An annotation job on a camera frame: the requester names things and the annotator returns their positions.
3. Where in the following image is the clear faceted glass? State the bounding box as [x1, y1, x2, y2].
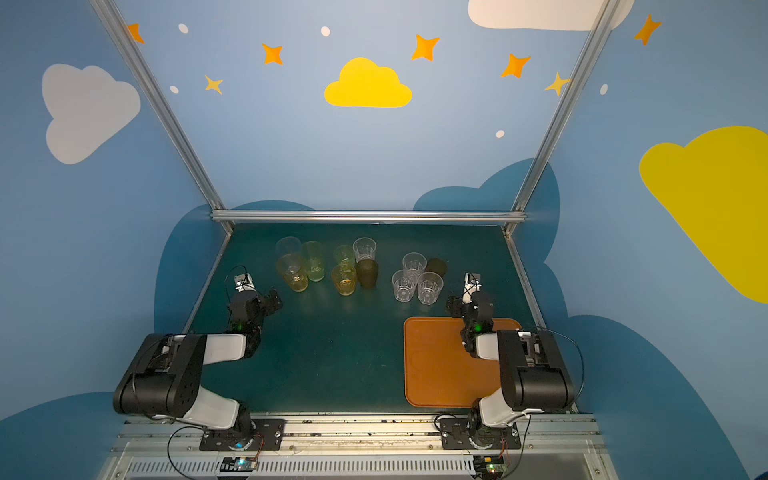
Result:
[352, 237, 377, 262]
[417, 272, 444, 305]
[402, 252, 427, 276]
[392, 269, 419, 303]

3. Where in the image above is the small olive textured cup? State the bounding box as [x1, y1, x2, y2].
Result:
[425, 258, 448, 277]

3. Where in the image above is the orange plastic tray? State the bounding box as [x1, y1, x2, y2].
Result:
[404, 317, 501, 411]

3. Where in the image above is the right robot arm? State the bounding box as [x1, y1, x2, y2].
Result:
[446, 290, 579, 432]

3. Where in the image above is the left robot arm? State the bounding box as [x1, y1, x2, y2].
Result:
[113, 288, 283, 437]

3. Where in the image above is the tall amber glass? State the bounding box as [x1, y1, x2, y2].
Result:
[276, 253, 309, 293]

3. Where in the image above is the tall clear bluish glass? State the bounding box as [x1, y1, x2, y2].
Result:
[275, 236, 303, 273]

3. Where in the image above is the tall green glass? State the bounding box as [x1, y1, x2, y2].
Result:
[302, 241, 325, 282]

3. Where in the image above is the short yellow glass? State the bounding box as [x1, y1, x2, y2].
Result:
[331, 264, 357, 297]

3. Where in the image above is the short green glass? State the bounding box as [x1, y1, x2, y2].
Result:
[333, 244, 356, 270]

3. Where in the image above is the dark olive textured cup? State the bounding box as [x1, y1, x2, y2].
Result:
[356, 258, 379, 289]

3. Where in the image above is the clear faceted glass back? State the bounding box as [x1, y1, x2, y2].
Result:
[352, 237, 377, 262]

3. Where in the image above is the right controller board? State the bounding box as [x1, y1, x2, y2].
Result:
[472, 456, 507, 480]

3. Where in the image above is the controller board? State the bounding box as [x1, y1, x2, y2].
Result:
[472, 456, 507, 480]
[219, 457, 258, 473]

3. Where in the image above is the left controller board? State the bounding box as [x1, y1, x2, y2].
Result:
[219, 457, 258, 473]

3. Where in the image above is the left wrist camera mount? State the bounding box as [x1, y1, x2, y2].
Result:
[234, 273, 255, 292]

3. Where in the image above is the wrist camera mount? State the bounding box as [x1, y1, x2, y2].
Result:
[462, 272, 482, 304]
[234, 273, 255, 292]

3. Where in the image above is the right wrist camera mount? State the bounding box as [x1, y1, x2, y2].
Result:
[462, 272, 482, 304]

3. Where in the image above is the aluminium rear frame bar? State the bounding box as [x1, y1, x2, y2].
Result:
[211, 210, 526, 224]

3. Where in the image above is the aluminium right frame post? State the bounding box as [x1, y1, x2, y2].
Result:
[503, 0, 622, 240]

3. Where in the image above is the aluminium frame post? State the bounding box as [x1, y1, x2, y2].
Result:
[503, 0, 622, 240]
[90, 0, 225, 214]

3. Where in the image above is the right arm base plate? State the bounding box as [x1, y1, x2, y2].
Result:
[433, 415, 521, 450]

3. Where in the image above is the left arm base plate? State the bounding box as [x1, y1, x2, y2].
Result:
[199, 418, 286, 453]

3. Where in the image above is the front aluminium rail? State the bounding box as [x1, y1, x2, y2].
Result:
[98, 412, 618, 479]

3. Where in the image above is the aluminium left frame post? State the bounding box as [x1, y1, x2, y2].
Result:
[90, 0, 225, 214]

